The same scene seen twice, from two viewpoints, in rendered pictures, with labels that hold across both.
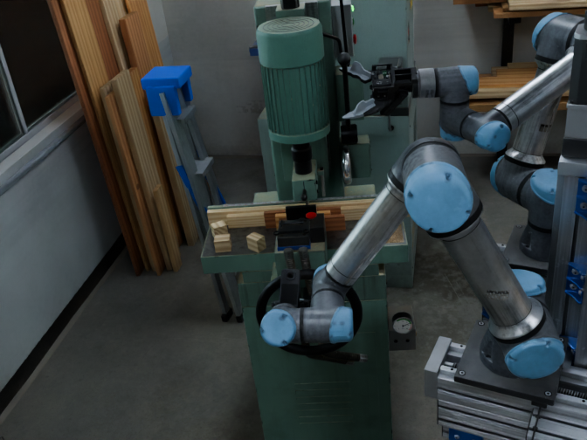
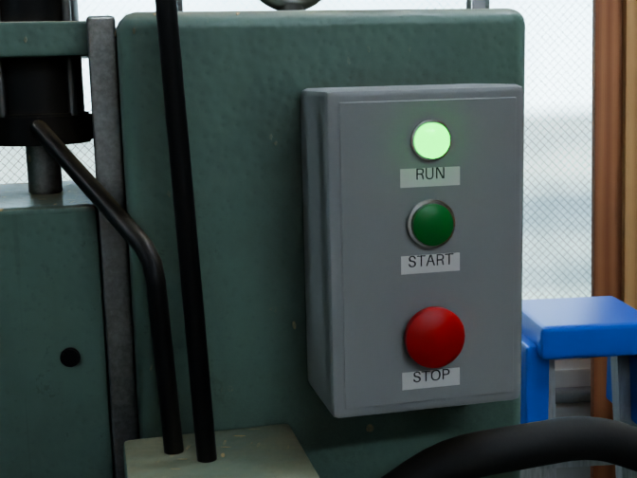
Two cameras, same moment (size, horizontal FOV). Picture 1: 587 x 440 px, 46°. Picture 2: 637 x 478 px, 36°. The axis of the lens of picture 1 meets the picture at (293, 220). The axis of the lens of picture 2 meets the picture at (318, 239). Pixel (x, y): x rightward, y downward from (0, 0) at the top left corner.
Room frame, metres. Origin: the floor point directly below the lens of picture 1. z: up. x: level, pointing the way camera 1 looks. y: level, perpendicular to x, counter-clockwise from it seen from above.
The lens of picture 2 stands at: (1.92, -0.67, 1.49)
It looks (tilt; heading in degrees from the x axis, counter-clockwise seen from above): 10 degrees down; 71
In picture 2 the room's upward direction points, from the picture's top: 1 degrees counter-clockwise
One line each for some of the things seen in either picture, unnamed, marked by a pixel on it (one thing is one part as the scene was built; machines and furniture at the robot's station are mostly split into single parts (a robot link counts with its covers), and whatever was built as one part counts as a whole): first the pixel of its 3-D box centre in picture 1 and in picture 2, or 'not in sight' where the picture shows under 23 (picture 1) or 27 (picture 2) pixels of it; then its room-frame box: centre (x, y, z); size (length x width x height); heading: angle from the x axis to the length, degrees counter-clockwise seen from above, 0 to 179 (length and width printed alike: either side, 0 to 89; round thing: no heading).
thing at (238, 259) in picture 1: (304, 249); not in sight; (1.72, -0.02, 0.87); 0.61 x 0.30 x 0.06; 84
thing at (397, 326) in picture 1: (402, 324); not in sight; (1.58, -0.28, 0.65); 0.06 x 0.04 x 0.08; 84
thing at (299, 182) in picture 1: (306, 182); not in sight; (1.84, -0.05, 1.03); 0.14 x 0.07 x 0.09; 174
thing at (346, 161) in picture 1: (346, 165); not in sight; (1.94, -0.18, 1.02); 0.12 x 0.03 x 0.12; 174
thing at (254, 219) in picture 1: (327, 215); not in sight; (1.81, -0.10, 0.92); 0.61 x 0.02 x 0.04; 84
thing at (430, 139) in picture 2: not in sight; (432, 140); (2.12, -0.25, 1.46); 0.02 x 0.01 x 0.02; 174
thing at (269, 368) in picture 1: (322, 333); not in sight; (1.94, -0.06, 0.36); 0.58 x 0.45 x 0.71; 174
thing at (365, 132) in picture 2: (342, 27); (409, 244); (2.12, -0.22, 1.40); 0.10 x 0.06 x 0.16; 174
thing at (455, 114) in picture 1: (458, 120); not in sight; (1.67, -0.46, 1.25); 0.11 x 0.08 x 0.11; 22
